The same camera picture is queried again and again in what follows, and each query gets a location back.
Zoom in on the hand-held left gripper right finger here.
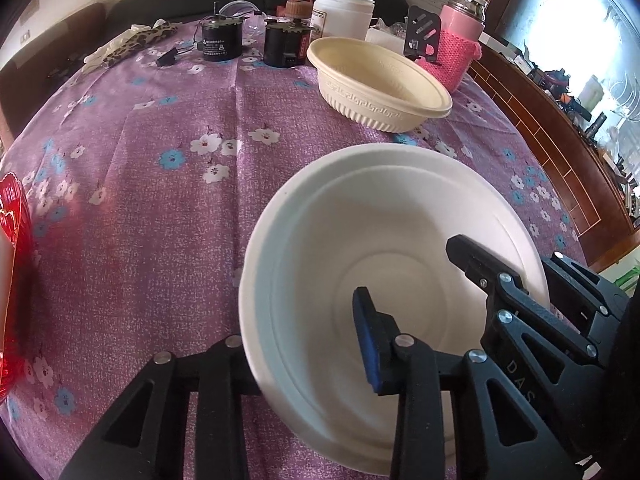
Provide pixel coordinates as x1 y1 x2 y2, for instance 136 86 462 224
352 287 568 480

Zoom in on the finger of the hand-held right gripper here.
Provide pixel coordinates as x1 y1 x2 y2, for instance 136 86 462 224
541 252 630 361
445 234 608 461

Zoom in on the leopard print cloth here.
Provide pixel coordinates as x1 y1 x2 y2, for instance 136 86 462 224
82 19 179 69

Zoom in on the beige patterned plastic bowl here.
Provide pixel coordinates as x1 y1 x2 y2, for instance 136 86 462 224
306 36 453 118
317 72 453 133

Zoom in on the red black tool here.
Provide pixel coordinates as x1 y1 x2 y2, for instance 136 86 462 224
542 70 572 97

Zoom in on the black phone stand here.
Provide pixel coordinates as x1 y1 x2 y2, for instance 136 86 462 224
402 5 443 66

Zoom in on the white plastic jar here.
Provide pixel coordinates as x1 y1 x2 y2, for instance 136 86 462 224
312 0 376 42

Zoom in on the pink thermos flask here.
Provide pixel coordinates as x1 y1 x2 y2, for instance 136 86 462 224
440 0 489 38

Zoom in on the pink knitted sleeve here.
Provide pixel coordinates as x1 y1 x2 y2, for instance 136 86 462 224
422 30 483 94

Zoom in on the wide white foam bowl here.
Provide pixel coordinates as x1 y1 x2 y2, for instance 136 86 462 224
239 144 551 476

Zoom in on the clear plastic container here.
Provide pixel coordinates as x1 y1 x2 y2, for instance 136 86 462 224
220 0 262 37

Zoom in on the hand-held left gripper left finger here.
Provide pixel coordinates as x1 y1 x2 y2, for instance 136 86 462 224
60 335 262 480

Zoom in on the red plastic dish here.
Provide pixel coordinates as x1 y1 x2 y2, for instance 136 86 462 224
0 172 34 403

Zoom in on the brown wooden cabinet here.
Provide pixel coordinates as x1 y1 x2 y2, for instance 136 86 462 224
462 0 640 271

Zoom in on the purple floral tablecloth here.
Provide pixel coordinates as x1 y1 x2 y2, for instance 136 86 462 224
0 15 591 480

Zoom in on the black labelled cylinder motor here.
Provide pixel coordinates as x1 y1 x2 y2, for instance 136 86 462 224
200 15 245 63

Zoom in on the white paper packet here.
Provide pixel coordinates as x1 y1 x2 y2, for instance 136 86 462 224
365 25 407 56

